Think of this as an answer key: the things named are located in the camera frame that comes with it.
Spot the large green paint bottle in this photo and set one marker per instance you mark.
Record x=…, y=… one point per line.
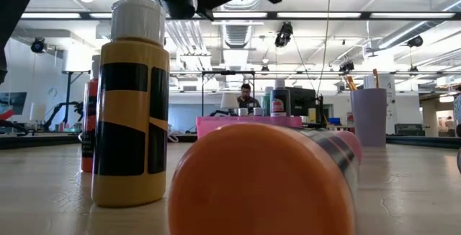
x=266, y=105

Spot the small grey paint bottle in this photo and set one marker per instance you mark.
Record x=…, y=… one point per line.
x=243, y=111

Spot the large black paint bottle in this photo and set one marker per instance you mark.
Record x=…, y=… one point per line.
x=280, y=105

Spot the small purple paint bottle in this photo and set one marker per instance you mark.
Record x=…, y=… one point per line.
x=258, y=111

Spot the group of paint brushes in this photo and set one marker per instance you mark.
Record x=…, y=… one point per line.
x=352, y=83

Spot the small red-orange paint bottle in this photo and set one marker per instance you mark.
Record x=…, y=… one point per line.
x=88, y=94

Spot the small orange paint bottle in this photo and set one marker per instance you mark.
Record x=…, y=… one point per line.
x=259, y=184

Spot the small yellow paint bottle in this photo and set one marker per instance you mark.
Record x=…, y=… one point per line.
x=122, y=191

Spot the black background robot arm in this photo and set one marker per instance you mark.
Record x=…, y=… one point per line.
x=57, y=107
x=216, y=113

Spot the small dark brown paint bottle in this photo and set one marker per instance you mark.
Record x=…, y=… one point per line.
x=460, y=161

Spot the person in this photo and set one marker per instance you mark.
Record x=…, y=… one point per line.
x=246, y=99
x=458, y=112

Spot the white shade background lamp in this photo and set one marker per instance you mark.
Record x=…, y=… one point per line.
x=229, y=101
x=37, y=111

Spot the black background monitor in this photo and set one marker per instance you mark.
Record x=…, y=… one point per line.
x=300, y=101

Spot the pink plastic bin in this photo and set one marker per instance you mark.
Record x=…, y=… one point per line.
x=216, y=127

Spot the yellow box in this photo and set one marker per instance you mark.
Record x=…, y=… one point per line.
x=312, y=115

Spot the blue storage bin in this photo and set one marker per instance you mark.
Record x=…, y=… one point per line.
x=334, y=120

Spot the lavender plastic cup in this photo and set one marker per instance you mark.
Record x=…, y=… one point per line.
x=369, y=119

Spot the black background pole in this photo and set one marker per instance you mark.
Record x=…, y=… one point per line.
x=68, y=94

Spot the white round pillar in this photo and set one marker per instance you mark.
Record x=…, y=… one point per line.
x=392, y=112

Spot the black equipment case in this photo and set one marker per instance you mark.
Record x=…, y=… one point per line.
x=410, y=129

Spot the black overhead camera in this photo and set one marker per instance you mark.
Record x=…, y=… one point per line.
x=284, y=35

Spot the black background stand frame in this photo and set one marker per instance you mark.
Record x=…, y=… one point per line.
x=228, y=72

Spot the black ceiling camera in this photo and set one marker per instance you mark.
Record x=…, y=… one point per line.
x=346, y=66
x=37, y=45
x=416, y=41

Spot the dark wall screen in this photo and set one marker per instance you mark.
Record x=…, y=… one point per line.
x=16, y=101

